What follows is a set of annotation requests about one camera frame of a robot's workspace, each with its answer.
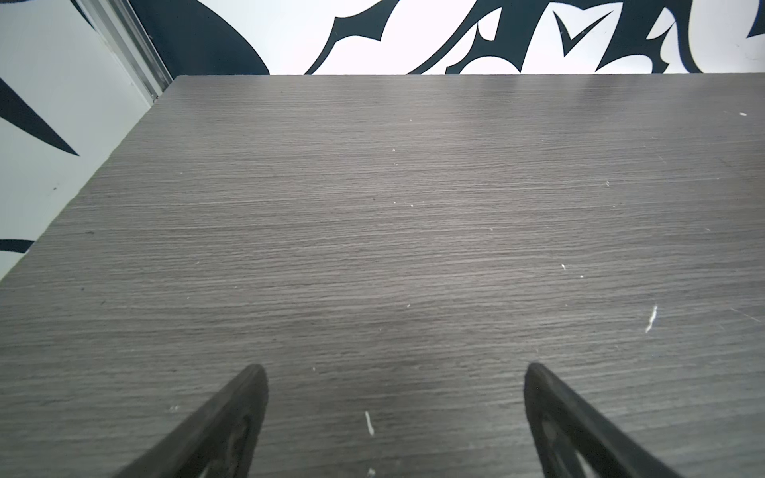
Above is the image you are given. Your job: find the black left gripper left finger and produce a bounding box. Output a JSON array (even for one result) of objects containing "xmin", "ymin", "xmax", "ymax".
[{"xmin": 117, "ymin": 364, "xmax": 269, "ymax": 477}]

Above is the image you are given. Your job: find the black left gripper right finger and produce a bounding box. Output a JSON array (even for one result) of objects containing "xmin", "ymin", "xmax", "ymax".
[{"xmin": 524, "ymin": 362, "xmax": 679, "ymax": 477}]

